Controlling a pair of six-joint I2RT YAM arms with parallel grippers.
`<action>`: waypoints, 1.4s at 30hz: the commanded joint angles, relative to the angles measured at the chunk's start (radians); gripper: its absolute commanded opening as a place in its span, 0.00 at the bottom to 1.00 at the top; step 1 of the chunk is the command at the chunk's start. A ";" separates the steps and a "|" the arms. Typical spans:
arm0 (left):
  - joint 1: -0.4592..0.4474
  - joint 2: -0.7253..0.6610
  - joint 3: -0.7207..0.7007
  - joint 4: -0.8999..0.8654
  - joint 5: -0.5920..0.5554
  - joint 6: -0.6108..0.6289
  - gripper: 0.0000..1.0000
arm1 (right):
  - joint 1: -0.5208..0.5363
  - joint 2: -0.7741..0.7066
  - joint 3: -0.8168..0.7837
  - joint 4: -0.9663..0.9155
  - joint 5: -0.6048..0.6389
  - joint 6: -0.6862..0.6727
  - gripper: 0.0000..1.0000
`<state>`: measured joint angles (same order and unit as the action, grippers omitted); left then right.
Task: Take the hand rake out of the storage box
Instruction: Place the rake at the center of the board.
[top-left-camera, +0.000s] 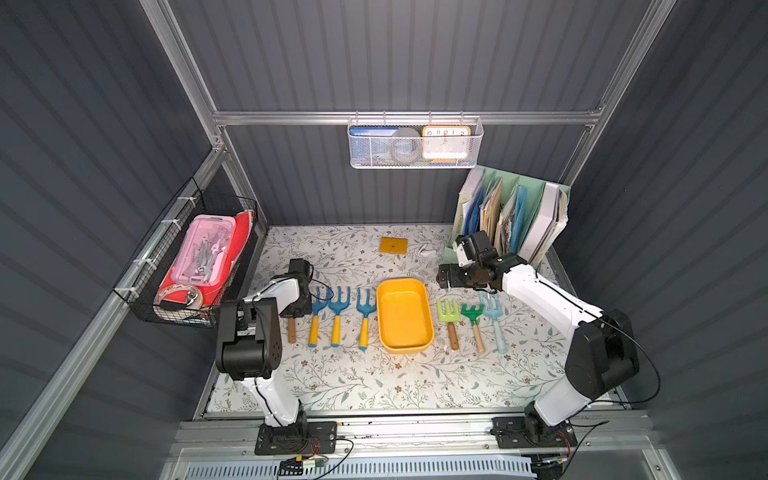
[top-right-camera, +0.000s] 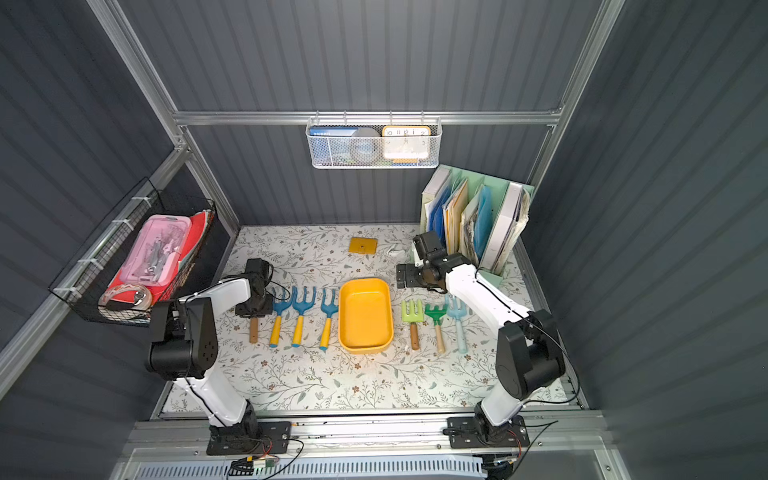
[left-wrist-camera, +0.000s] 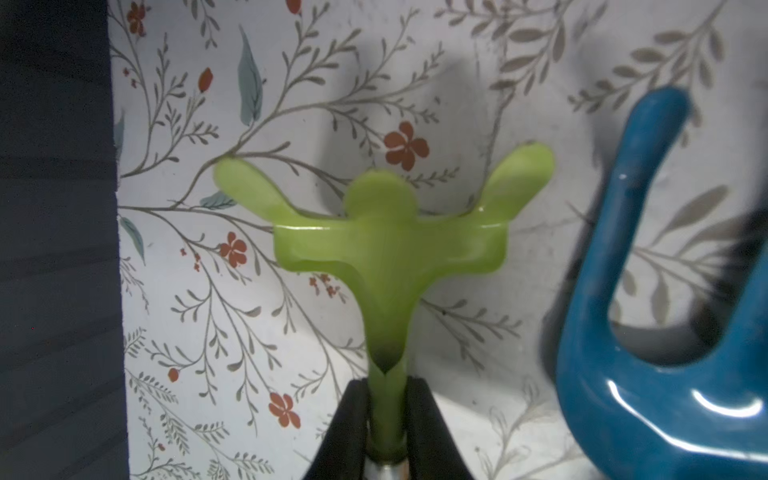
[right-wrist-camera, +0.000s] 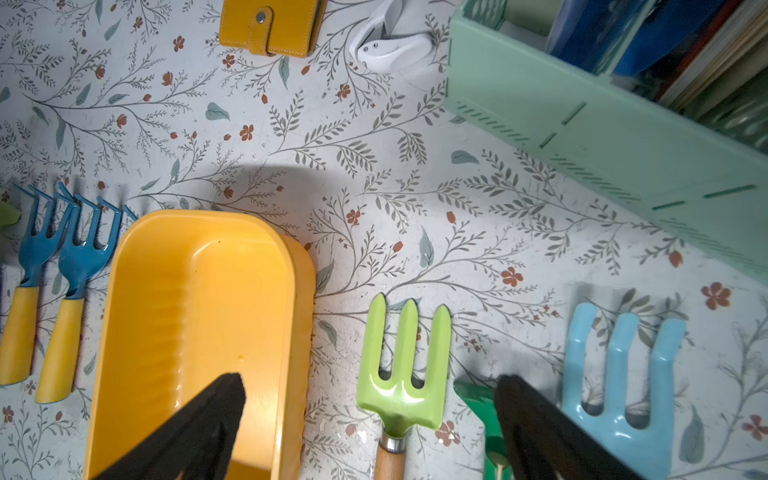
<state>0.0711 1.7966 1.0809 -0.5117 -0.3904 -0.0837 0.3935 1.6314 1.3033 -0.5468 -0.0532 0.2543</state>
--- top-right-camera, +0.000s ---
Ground blue rake yellow handle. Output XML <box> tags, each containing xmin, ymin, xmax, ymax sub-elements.
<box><xmin>291</xmin><ymin>286</ymin><xmax>317</xmax><ymax>348</ymax></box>
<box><xmin>269</xmin><ymin>290</ymin><xmax>292</xmax><ymax>348</ymax></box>

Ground lime green hand fork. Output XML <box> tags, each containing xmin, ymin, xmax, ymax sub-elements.
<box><xmin>249</xmin><ymin>317</ymin><xmax>259</xmax><ymax>344</ymax></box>

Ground dark green hand rake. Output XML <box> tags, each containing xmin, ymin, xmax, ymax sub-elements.
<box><xmin>425</xmin><ymin>304</ymin><xmax>448</xmax><ymax>355</ymax></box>

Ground light blue hand rake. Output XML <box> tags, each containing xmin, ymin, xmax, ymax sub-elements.
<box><xmin>446</xmin><ymin>295</ymin><xmax>468</xmax><ymax>354</ymax></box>

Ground light green hand rake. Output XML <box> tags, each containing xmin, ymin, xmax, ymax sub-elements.
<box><xmin>401</xmin><ymin>299</ymin><xmax>424</xmax><ymax>351</ymax></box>

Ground blue fork yellow handle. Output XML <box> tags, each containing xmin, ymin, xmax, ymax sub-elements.
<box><xmin>319</xmin><ymin>289</ymin><xmax>339</xmax><ymax>352</ymax></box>

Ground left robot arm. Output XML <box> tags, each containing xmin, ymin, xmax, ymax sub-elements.
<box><xmin>146</xmin><ymin>258</ymin><xmax>273</xmax><ymax>428</ymax></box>

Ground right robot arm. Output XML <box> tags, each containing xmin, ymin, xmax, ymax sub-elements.
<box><xmin>396</xmin><ymin>231</ymin><xmax>566</xmax><ymax>430</ymax></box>

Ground yellow storage box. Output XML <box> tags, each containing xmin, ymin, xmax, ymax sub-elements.
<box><xmin>338</xmin><ymin>278</ymin><xmax>394</xmax><ymax>355</ymax></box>

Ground blue box in basket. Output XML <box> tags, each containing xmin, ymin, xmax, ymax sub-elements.
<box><xmin>307</xmin><ymin>126</ymin><xmax>357</xmax><ymax>167</ymax></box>

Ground green file organizer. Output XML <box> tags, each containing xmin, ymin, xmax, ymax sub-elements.
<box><xmin>420</xmin><ymin>165</ymin><xmax>535</xmax><ymax>285</ymax></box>

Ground yellow wallet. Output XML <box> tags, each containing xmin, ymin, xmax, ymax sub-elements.
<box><xmin>348</xmin><ymin>237</ymin><xmax>378</xmax><ymax>255</ymax></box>

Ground blue folder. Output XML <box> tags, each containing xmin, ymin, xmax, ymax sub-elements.
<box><xmin>473</xmin><ymin>185</ymin><xmax>493</xmax><ymax>263</ymax></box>

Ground white binder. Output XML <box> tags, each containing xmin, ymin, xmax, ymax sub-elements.
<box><xmin>479</xmin><ymin>180</ymin><xmax>532</xmax><ymax>276</ymax></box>

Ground pink tool case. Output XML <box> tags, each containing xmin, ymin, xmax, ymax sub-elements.
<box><xmin>118</xmin><ymin>215</ymin><xmax>192</xmax><ymax>287</ymax></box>

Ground yellow alarm clock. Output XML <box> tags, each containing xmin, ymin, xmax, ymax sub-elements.
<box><xmin>381</xmin><ymin>125</ymin><xmax>432</xmax><ymax>162</ymax></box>

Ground grey tape roll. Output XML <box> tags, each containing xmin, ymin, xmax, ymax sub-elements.
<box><xmin>349</xmin><ymin>127</ymin><xmax>381</xmax><ymax>165</ymax></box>

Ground clear tape roll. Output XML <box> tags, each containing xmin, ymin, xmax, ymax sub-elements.
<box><xmin>99</xmin><ymin>284</ymin><xmax>152</xmax><ymax>311</ymax></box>

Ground black wire side basket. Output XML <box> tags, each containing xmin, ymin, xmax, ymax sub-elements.
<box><xmin>49</xmin><ymin>179</ymin><xmax>217</xmax><ymax>327</ymax></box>

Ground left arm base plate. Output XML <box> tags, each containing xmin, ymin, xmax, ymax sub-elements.
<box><xmin>206</xmin><ymin>421</ymin><xmax>292</xmax><ymax>456</ymax></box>

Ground white wire hanging basket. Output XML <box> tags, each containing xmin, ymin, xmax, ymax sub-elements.
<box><xmin>305</xmin><ymin>115</ymin><xmax>444</xmax><ymax>170</ymax></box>

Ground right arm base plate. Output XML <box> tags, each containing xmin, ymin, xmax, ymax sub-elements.
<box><xmin>442</xmin><ymin>416</ymin><xmax>530</xmax><ymax>450</ymax></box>

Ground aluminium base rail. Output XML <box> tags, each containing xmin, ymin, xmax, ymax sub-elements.
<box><xmin>110</xmin><ymin>409</ymin><xmax>630</xmax><ymax>479</ymax></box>

